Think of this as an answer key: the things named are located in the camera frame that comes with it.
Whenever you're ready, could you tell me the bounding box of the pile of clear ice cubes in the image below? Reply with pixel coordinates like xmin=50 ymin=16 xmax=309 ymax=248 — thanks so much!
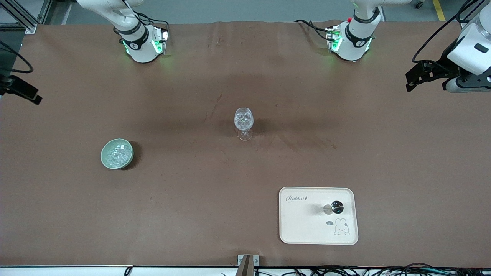
xmin=105 ymin=143 xmax=130 ymax=168

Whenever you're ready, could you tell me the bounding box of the small metal measuring cup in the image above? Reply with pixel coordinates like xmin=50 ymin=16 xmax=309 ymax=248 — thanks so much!
xmin=323 ymin=200 xmax=344 ymax=215

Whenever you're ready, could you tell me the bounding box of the clear stemmed wine glass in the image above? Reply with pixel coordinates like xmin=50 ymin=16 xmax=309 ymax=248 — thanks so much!
xmin=234 ymin=108 xmax=254 ymax=141

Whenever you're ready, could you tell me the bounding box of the grey base connector box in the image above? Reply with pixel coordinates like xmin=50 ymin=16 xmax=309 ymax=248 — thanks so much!
xmin=153 ymin=28 xmax=169 ymax=55
xmin=326 ymin=26 xmax=343 ymax=52

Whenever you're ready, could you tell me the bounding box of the pale green ceramic bowl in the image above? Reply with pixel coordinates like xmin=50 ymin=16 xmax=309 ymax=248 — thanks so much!
xmin=101 ymin=138 xmax=134 ymax=169

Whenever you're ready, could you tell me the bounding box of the white table edge strip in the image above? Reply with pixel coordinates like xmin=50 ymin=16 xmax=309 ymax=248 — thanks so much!
xmin=0 ymin=264 xmax=240 ymax=276

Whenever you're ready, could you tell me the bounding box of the cream rabbit print tray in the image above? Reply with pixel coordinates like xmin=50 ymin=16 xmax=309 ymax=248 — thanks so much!
xmin=279 ymin=186 xmax=359 ymax=245

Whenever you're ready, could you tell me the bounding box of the brown table cover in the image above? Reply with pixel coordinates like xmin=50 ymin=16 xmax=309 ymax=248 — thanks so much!
xmin=0 ymin=20 xmax=491 ymax=268

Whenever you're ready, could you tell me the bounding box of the brown upright bar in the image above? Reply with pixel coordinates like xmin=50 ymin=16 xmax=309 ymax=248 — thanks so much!
xmin=239 ymin=255 xmax=254 ymax=276

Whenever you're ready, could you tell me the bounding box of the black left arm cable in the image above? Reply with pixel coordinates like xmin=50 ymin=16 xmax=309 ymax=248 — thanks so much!
xmin=412 ymin=0 xmax=484 ymax=64

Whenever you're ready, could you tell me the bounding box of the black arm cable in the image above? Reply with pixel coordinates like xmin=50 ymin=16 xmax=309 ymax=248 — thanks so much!
xmin=0 ymin=40 xmax=34 ymax=74
xmin=412 ymin=0 xmax=484 ymax=64

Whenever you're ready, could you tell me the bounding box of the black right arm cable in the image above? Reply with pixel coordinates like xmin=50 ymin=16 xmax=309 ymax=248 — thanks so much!
xmin=0 ymin=40 xmax=34 ymax=74

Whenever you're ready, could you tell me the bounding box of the aluminium frame post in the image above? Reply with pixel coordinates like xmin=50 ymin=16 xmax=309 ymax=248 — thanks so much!
xmin=0 ymin=0 xmax=52 ymax=34

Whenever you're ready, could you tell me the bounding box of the black base cable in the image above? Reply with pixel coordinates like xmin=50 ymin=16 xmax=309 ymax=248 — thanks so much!
xmin=136 ymin=15 xmax=170 ymax=30
xmin=295 ymin=19 xmax=330 ymax=41

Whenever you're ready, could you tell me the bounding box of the black cable bundle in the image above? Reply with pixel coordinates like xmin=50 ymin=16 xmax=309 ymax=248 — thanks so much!
xmin=221 ymin=263 xmax=491 ymax=276

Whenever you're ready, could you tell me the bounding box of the silver metal bracket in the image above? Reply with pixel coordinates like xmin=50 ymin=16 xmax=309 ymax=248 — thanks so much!
xmin=237 ymin=254 xmax=260 ymax=276

